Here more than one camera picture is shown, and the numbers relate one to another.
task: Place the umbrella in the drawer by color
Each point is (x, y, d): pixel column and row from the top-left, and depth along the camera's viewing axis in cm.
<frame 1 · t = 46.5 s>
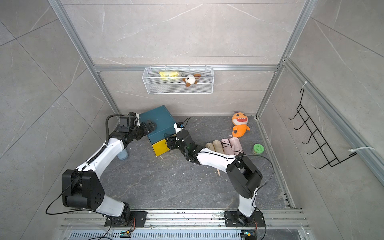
left hand: (152, 125, 87), fingers open
right hand: (169, 137, 85), fingers open
teal drawer cabinet: (165, 123, 86), point 24 cm above the table
pink folded umbrella right: (236, 145, 100), point 4 cm above the table
orange shark plush toy: (240, 119, 109), point 8 cm above the table
green lidded round tin: (258, 149, 97), point 5 cm above the table

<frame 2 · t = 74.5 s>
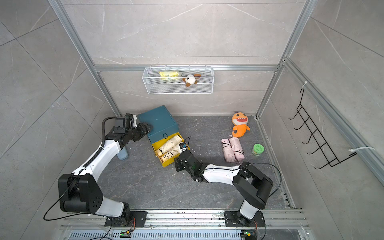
left hand: (150, 126, 86), fingers open
right hand: (175, 159, 85), fingers open
beige folded umbrella left: (161, 150, 88), point 12 cm above the table
beige folded umbrella right: (168, 151, 88), point 12 cm above the table
the other named things where they were.

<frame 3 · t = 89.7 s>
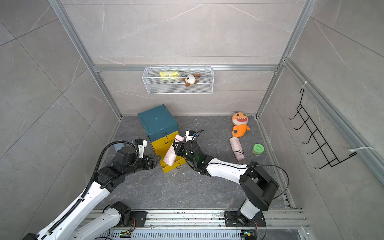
left hand: (157, 155, 74), fingers open
right hand: (174, 144, 81), fingers open
pink folded umbrella left: (170, 158, 81), point 16 cm above the table
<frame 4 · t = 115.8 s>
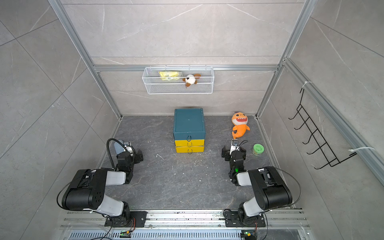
left hand: (131, 149, 93), fingers open
right hand: (233, 146, 92), fingers open
teal drawer cabinet: (189, 124, 88), point 22 cm above the table
lower yellow drawer: (189, 149, 97), point 4 cm above the table
